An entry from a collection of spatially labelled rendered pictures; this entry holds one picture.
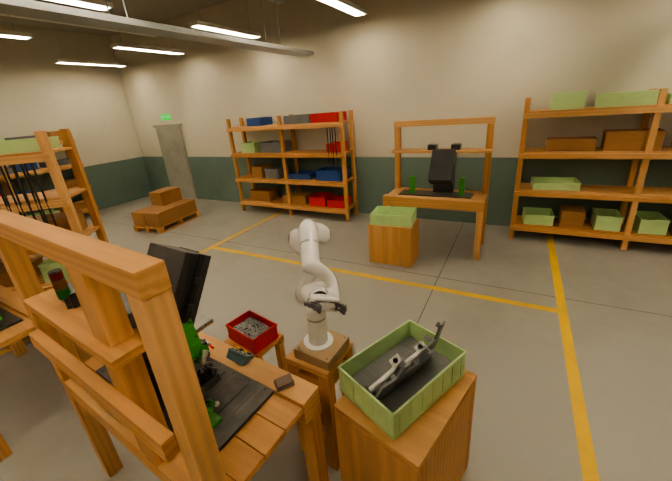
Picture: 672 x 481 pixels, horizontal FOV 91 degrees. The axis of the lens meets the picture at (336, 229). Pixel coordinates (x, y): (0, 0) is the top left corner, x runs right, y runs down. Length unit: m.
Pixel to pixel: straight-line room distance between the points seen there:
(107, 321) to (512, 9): 6.27
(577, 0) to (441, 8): 1.87
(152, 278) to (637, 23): 6.39
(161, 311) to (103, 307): 0.40
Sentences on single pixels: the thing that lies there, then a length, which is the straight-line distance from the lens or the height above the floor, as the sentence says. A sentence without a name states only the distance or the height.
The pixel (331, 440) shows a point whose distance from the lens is 2.54.
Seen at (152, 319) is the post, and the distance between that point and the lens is 1.11.
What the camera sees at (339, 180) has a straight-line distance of 6.75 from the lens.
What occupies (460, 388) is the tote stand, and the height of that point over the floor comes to 0.79.
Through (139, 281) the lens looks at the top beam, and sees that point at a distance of 1.05.
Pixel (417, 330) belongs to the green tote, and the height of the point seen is 0.92.
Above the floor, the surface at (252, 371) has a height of 0.90.
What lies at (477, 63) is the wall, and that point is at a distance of 6.45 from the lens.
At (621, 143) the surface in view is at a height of 1.53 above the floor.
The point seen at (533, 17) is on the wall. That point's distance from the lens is 6.47.
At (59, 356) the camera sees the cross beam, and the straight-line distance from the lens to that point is 2.18.
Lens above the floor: 2.32
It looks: 21 degrees down
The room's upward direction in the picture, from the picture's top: 5 degrees counter-clockwise
